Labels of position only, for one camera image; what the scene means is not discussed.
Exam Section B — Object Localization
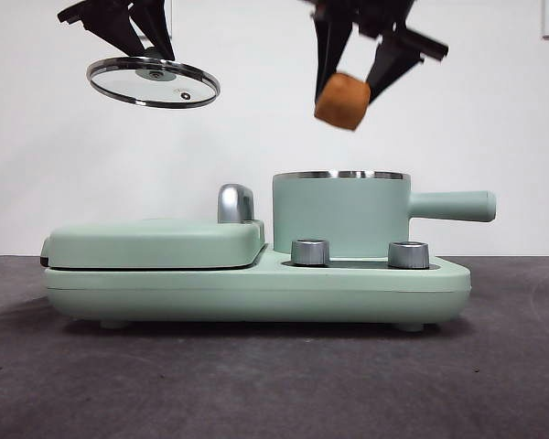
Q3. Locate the brown potato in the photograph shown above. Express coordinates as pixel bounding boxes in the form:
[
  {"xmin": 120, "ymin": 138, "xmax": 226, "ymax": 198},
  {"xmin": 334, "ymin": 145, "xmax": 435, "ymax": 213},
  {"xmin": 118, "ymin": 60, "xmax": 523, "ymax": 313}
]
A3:
[{"xmin": 314, "ymin": 72, "xmax": 371, "ymax": 133}]

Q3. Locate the glass pot lid green knob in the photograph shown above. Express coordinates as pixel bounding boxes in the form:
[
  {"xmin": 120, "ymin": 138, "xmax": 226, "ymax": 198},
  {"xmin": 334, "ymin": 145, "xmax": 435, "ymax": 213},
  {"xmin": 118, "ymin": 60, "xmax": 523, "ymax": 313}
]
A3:
[{"xmin": 85, "ymin": 48, "xmax": 221, "ymax": 110}]

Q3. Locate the silver control knob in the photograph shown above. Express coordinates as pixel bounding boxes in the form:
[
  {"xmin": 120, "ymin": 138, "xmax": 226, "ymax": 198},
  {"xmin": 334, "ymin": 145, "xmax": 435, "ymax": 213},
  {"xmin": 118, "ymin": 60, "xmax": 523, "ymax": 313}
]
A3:
[
  {"xmin": 290, "ymin": 238, "xmax": 332, "ymax": 267},
  {"xmin": 387, "ymin": 241, "xmax": 430, "ymax": 270}
]

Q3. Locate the green hinged griddle cover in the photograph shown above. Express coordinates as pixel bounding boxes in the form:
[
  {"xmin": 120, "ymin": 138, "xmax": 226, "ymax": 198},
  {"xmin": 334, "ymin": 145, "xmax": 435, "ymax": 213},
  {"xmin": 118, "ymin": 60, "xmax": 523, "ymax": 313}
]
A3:
[{"xmin": 39, "ymin": 218, "xmax": 266, "ymax": 272}]

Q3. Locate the green breakfast maker base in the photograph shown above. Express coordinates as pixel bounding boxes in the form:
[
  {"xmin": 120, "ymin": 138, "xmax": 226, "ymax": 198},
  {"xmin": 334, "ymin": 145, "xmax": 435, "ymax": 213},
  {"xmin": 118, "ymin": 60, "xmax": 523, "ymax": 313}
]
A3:
[{"xmin": 44, "ymin": 243, "xmax": 471, "ymax": 331}]

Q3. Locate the green steamer pot with handle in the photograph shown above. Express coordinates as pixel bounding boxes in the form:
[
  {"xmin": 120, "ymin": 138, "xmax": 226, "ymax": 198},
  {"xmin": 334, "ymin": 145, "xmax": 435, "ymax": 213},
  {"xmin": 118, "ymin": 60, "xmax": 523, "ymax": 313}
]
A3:
[{"xmin": 272, "ymin": 169, "xmax": 499, "ymax": 257}]

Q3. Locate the chrome griddle cover handle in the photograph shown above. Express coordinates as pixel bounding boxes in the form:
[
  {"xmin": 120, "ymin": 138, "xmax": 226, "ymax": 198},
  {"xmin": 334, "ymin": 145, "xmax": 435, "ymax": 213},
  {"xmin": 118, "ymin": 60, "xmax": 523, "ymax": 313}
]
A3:
[{"xmin": 216, "ymin": 184, "xmax": 257, "ymax": 225}]

